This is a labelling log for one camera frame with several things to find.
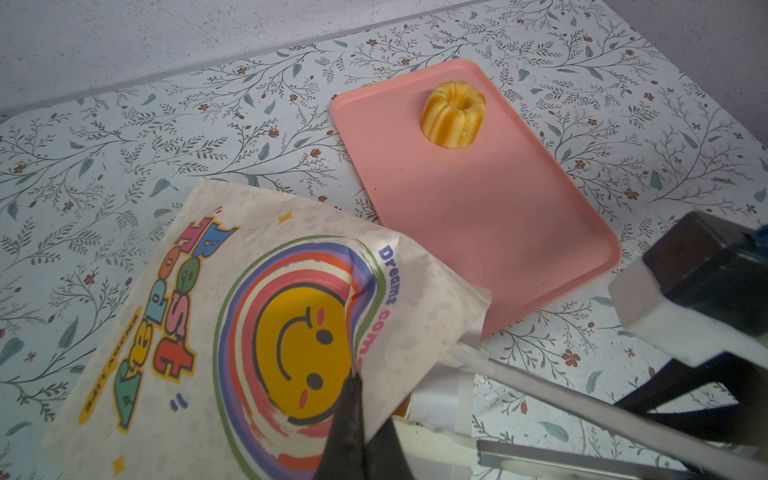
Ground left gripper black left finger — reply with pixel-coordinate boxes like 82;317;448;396
314;374;365;480

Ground yellow fluted fake cake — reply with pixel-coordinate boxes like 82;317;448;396
420;81;487;149

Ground metal tongs with white tips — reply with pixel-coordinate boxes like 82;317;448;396
394;344;767;479

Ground white printed paper bag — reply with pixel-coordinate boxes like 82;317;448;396
42;180;490;479

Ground pink plastic tray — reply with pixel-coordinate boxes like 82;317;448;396
331;59;621;336

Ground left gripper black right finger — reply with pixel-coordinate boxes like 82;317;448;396
363;417;414;480

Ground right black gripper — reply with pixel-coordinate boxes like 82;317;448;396
609;211;767;446

